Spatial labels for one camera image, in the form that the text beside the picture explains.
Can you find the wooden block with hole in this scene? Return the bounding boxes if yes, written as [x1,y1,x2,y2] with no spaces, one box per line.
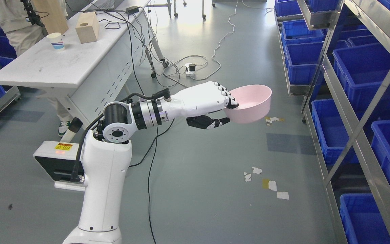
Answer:
[75,12,99,44]

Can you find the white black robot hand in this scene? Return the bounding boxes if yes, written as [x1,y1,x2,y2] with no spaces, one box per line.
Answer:
[161,81,239,129]

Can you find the white power strip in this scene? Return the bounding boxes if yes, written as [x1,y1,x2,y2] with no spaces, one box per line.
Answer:
[185,63,197,76]

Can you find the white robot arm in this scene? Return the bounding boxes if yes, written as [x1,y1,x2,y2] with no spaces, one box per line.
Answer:
[64,99,168,244]

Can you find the white grey table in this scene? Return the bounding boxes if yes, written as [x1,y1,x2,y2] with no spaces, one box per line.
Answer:
[0,11,153,128]

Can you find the paper cup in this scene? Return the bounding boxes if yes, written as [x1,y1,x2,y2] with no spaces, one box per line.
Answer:
[46,32,65,51]

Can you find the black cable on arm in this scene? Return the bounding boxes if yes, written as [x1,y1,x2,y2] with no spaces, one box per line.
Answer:
[70,87,171,185]

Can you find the pink plastic bowl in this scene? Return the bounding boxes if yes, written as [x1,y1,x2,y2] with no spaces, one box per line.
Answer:
[224,84,272,124]

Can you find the steel shelf rack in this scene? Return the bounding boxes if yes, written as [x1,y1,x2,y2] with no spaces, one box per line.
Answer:
[274,0,390,244]

